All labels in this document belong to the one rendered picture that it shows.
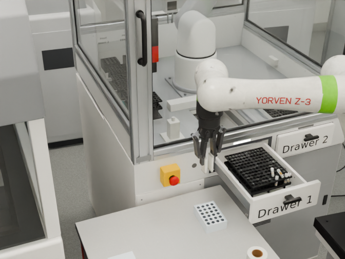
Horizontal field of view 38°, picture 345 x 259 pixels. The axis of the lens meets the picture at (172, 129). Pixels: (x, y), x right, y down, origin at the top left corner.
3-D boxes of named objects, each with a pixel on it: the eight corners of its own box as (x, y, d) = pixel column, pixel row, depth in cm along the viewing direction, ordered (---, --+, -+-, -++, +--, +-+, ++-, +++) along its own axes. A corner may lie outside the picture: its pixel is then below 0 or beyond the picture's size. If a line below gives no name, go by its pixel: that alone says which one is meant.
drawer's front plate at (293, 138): (331, 144, 227) (335, 124, 221) (276, 158, 217) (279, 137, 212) (328, 142, 228) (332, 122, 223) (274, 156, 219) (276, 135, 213)
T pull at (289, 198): (301, 200, 181) (302, 198, 180) (284, 206, 178) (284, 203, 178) (295, 195, 184) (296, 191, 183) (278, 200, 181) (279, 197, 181)
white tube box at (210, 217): (226, 228, 188) (227, 220, 186) (206, 234, 186) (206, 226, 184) (213, 207, 198) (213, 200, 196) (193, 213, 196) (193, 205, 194)
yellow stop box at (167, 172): (181, 184, 198) (181, 169, 194) (164, 188, 196) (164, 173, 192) (176, 177, 202) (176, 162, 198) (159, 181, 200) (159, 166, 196)
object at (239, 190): (310, 199, 192) (313, 187, 188) (252, 217, 183) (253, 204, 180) (256, 146, 223) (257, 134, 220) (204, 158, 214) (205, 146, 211)
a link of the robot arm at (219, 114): (206, 108, 161) (230, 103, 164) (189, 93, 170) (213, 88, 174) (205, 125, 164) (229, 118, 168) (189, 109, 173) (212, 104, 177)
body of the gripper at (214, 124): (214, 106, 174) (213, 129, 179) (193, 111, 171) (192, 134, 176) (226, 116, 169) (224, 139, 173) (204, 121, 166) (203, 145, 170)
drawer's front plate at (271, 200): (317, 204, 191) (321, 181, 186) (250, 224, 182) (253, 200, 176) (313, 201, 193) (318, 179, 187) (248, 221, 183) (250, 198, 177)
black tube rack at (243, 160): (290, 189, 196) (292, 176, 193) (250, 200, 190) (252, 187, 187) (260, 159, 214) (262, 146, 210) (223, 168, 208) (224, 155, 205)
